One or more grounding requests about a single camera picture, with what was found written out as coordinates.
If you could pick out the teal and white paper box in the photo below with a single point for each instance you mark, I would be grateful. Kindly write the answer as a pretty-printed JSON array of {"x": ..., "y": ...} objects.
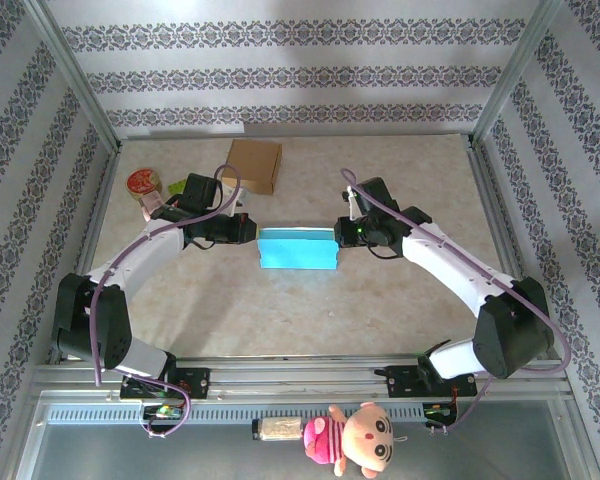
[{"x": 295, "y": 252}]

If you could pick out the brown cardboard box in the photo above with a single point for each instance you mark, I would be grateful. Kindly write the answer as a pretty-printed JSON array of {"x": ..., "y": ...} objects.
[{"x": 255, "y": 162}]

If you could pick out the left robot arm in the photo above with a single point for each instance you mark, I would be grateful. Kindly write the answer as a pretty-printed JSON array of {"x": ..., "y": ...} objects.
[{"x": 145, "y": 250}]

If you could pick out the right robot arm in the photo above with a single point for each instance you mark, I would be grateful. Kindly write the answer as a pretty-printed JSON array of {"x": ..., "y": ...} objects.
[{"x": 445, "y": 267}]

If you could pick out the small green block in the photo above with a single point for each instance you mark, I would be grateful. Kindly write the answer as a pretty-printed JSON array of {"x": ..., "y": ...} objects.
[{"x": 175, "y": 187}]

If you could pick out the pink plastic toy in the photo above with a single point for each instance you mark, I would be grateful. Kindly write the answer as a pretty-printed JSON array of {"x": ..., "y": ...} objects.
[{"x": 152, "y": 202}]

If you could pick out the red round tin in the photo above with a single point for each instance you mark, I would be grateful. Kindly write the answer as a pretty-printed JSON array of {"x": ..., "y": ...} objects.
[{"x": 142, "y": 181}]

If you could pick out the small circuit board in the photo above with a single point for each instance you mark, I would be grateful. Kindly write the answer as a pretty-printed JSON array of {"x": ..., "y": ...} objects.
[
  {"x": 437, "y": 411},
  {"x": 164, "y": 411}
]

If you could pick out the beige taped block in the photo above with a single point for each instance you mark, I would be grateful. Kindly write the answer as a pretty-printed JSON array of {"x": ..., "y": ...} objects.
[{"x": 280, "y": 429}]

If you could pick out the pink plush doll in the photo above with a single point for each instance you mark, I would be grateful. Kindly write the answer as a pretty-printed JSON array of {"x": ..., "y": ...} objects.
[{"x": 365, "y": 437}]

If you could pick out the grey metal panel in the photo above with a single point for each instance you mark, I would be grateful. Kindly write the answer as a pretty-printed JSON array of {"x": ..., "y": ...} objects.
[{"x": 180, "y": 455}]

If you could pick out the aluminium side rail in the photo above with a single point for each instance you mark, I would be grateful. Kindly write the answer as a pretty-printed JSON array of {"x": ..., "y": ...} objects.
[
  {"x": 505, "y": 250},
  {"x": 95, "y": 225}
]

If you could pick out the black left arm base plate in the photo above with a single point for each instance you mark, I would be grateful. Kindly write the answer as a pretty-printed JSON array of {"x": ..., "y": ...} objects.
[{"x": 197, "y": 382}]

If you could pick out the aluminium front rail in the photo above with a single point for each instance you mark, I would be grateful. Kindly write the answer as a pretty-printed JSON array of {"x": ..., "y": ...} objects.
[{"x": 300, "y": 380}]

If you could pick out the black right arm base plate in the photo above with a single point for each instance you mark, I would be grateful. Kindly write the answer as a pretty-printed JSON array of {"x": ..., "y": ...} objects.
[{"x": 402, "y": 382}]

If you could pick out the aluminium frame post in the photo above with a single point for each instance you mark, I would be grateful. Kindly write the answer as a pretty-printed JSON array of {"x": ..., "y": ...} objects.
[
  {"x": 515, "y": 65},
  {"x": 75, "y": 80}
]

